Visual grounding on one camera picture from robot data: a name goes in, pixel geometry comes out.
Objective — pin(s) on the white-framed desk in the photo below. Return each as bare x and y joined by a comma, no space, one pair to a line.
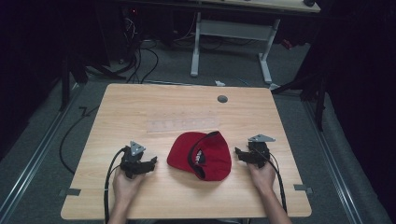
236,31

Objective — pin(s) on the metal floor rail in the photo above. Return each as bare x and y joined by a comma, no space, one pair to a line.
333,168
34,155

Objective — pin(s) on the grey tape strip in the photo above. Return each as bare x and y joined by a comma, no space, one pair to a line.
302,188
71,192

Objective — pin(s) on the black computer mouse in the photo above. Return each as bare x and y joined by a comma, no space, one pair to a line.
309,2

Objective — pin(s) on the red baseball cap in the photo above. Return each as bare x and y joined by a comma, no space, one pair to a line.
211,158

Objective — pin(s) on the person's left hand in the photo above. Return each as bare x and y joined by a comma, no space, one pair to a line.
126,188

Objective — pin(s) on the black stand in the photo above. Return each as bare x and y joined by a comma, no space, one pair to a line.
67,77
314,87

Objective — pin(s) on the white scrap on floor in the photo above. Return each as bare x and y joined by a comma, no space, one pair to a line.
219,83

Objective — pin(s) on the person's right hand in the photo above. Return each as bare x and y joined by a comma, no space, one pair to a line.
264,177

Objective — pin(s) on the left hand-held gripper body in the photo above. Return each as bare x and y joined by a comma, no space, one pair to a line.
132,161

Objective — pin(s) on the clear plastic ruler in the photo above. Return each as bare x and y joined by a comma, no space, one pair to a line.
182,125

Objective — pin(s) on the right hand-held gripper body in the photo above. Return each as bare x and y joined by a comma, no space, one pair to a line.
260,152

